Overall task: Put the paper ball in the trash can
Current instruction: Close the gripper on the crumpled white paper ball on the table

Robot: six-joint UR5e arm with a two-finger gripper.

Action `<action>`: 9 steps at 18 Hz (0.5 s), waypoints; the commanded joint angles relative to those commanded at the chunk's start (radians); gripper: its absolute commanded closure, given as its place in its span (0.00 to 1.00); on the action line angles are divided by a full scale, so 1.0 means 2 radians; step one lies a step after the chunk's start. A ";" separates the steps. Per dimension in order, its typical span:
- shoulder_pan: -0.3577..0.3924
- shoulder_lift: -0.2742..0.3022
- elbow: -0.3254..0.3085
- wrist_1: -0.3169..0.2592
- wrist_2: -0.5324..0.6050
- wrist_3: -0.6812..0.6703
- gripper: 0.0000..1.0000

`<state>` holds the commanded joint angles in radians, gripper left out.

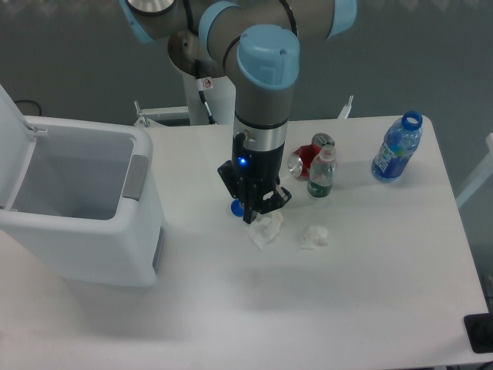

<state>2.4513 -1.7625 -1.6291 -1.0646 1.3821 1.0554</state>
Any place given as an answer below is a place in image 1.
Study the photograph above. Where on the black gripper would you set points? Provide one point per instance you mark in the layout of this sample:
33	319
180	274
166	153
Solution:
254	175

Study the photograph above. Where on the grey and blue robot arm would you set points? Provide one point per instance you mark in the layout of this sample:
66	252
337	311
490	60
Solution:
257	47

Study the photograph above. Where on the crumpled white paper ball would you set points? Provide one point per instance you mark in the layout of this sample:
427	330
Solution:
314	236
264	229

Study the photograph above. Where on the white trash bin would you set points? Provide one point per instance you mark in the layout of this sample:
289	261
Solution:
81	196

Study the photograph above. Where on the blue bottle cap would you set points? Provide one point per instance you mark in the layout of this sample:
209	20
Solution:
237	208

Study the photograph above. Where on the crushed red soda can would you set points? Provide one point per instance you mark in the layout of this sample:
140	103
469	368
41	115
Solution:
300	160

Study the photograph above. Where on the clear bottle green label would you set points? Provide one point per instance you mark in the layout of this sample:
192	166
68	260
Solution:
321	173

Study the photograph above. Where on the blue plastic drink bottle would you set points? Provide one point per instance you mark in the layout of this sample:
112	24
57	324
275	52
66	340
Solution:
400	142

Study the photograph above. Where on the black device at edge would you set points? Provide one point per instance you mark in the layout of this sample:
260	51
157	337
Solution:
479	330

